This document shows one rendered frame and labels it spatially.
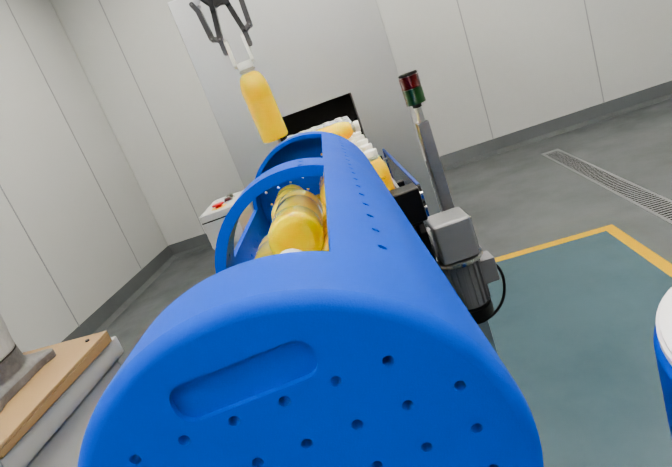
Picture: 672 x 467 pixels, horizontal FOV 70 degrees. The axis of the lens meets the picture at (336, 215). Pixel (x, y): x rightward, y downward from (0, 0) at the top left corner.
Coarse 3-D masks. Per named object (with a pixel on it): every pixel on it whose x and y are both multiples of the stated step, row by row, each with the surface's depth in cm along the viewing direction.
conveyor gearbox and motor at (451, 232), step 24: (432, 216) 139; (456, 216) 133; (432, 240) 133; (456, 240) 132; (456, 264) 133; (480, 264) 136; (456, 288) 138; (480, 288) 136; (504, 288) 145; (480, 312) 138
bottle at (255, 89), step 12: (240, 72) 116; (252, 72) 116; (240, 84) 117; (252, 84) 116; (264, 84) 117; (252, 96) 116; (264, 96) 117; (252, 108) 118; (264, 108) 117; (276, 108) 119; (264, 120) 118; (276, 120) 119; (264, 132) 120; (276, 132) 119
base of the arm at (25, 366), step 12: (48, 348) 90; (12, 360) 82; (24, 360) 85; (36, 360) 86; (48, 360) 88; (0, 372) 79; (12, 372) 81; (24, 372) 83; (36, 372) 85; (0, 384) 79; (12, 384) 80; (24, 384) 82; (0, 396) 77; (12, 396) 79; (0, 408) 75
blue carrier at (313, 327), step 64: (256, 192) 65; (384, 192) 62; (320, 256) 30; (384, 256) 33; (192, 320) 26; (256, 320) 25; (320, 320) 25; (384, 320) 25; (448, 320) 27; (128, 384) 26; (192, 384) 26; (256, 384) 27; (320, 384) 26; (384, 384) 26; (448, 384) 27; (512, 384) 27; (128, 448) 27; (192, 448) 27; (256, 448) 27; (320, 448) 27; (384, 448) 28; (448, 448) 28; (512, 448) 28
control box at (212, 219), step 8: (240, 192) 146; (216, 200) 148; (232, 200) 137; (208, 208) 139; (224, 208) 130; (248, 208) 146; (200, 216) 131; (208, 216) 130; (216, 216) 130; (224, 216) 130; (240, 216) 134; (248, 216) 143; (208, 224) 131; (216, 224) 131; (240, 224) 131; (208, 232) 131; (216, 232) 131; (240, 232) 132; (216, 240) 132
